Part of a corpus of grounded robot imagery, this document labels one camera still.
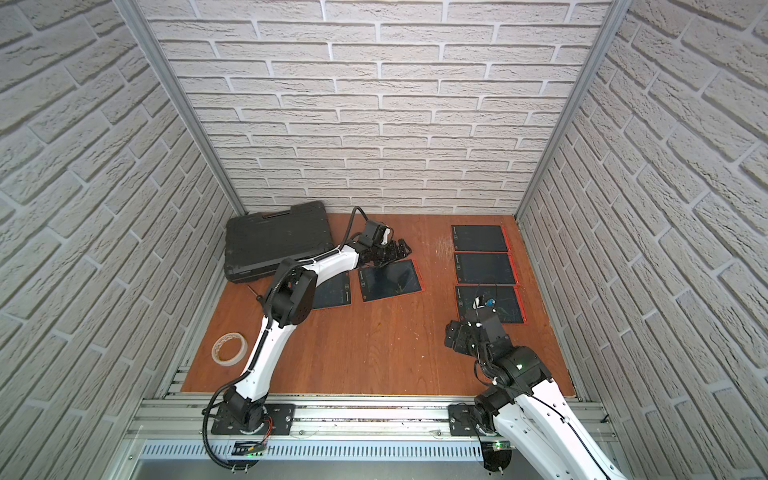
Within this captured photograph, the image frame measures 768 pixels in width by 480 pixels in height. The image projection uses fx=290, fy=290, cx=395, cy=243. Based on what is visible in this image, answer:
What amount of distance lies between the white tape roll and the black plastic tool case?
20 cm

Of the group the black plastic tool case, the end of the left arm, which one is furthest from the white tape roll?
the end of the left arm

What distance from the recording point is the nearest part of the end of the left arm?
849 mm

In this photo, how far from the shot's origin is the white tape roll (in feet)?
2.73

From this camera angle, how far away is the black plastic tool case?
0.98m

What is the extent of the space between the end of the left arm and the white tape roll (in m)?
0.44
